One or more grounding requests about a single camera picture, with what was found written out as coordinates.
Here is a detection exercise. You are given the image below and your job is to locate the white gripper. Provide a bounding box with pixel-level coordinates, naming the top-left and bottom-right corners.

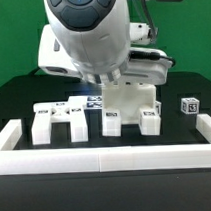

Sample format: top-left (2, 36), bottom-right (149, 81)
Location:
top-left (38, 24), bottom-right (168, 85)

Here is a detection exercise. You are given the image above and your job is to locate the white marker base sheet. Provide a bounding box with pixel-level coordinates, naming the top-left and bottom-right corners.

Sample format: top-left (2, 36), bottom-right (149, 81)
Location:
top-left (66, 94), bottom-right (104, 113)

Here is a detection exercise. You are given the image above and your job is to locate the white chair seat part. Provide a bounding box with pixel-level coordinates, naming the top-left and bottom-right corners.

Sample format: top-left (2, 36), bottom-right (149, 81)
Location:
top-left (102, 83), bottom-right (156, 125)

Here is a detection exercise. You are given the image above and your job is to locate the white U-shaped boundary frame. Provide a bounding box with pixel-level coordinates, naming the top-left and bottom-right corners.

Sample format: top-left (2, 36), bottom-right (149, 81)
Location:
top-left (0, 119), bottom-right (211, 175)

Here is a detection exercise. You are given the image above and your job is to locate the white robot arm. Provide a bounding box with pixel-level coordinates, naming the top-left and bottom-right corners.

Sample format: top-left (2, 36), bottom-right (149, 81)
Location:
top-left (38, 0), bottom-right (181, 85)

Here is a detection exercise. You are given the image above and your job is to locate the white chair back frame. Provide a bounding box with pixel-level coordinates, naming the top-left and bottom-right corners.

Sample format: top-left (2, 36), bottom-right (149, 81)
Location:
top-left (32, 101), bottom-right (88, 145)

